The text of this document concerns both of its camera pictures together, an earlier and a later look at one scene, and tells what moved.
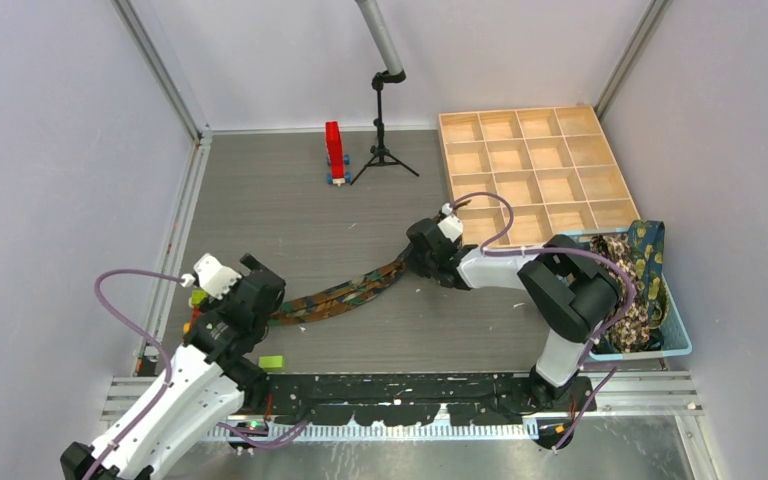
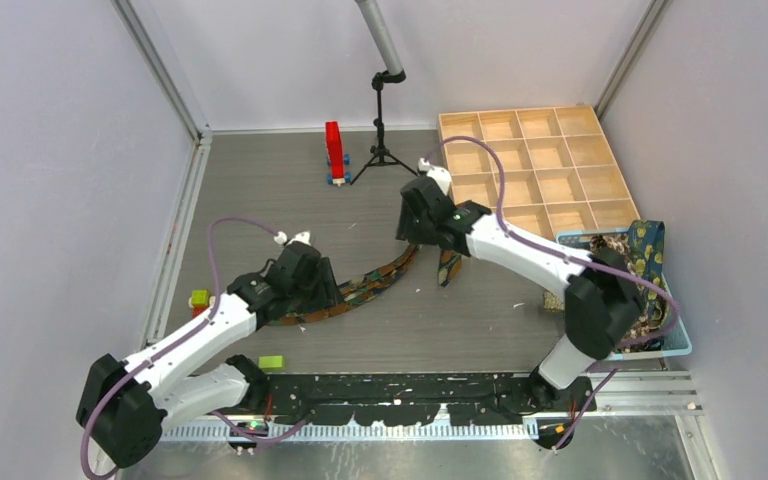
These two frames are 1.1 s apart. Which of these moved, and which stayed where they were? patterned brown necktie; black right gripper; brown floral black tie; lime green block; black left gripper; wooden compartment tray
Moved: black left gripper; black right gripper
Stayed: lime green block; patterned brown necktie; wooden compartment tray; brown floral black tie
